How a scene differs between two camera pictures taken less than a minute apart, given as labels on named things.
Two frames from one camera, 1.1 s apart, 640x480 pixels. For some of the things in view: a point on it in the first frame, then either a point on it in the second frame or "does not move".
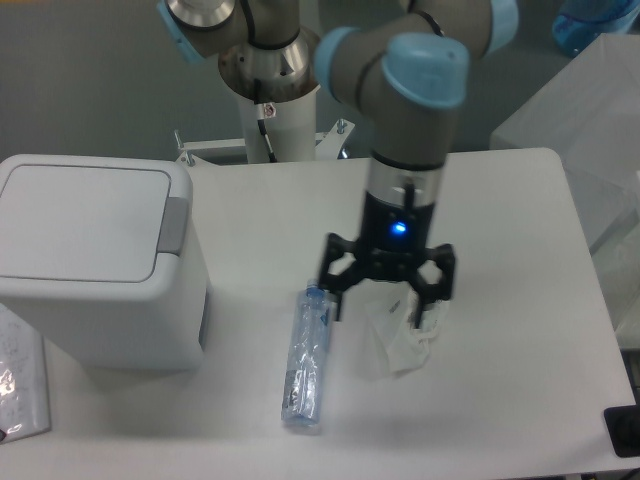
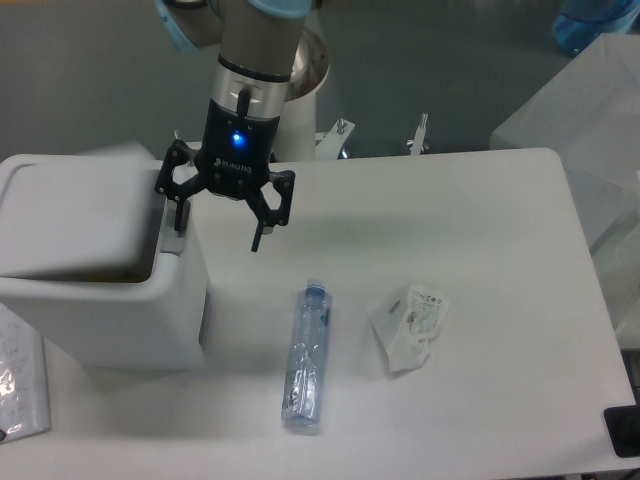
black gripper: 391,239 → 234,162
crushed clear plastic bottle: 306,355 does not move
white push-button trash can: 104,252 does not move
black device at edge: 623,424 does not move
